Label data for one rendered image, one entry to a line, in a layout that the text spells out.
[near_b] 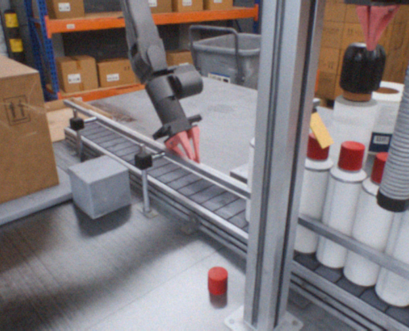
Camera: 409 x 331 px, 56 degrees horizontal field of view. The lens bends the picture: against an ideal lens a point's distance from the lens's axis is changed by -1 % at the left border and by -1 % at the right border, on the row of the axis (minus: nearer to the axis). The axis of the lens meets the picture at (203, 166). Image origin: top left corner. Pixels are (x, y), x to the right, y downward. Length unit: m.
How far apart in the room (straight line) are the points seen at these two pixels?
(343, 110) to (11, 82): 0.68
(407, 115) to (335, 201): 0.22
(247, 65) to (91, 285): 2.52
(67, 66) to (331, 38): 2.70
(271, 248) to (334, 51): 3.80
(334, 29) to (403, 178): 3.81
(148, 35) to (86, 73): 3.53
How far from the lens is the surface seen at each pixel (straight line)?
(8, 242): 0.86
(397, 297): 0.62
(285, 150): 0.43
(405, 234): 0.56
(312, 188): 0.61
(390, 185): 0.44
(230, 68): 3.09
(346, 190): 0.58
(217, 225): 0.75
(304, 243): 0.67
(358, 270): 0.63
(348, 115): 0.85
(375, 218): 0.57
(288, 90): 0.41
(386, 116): 1.06
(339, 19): 4.19
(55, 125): 1.43
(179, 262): 0.72
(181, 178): 0.89
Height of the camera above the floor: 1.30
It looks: 26 degrees down
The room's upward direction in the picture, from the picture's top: straight up
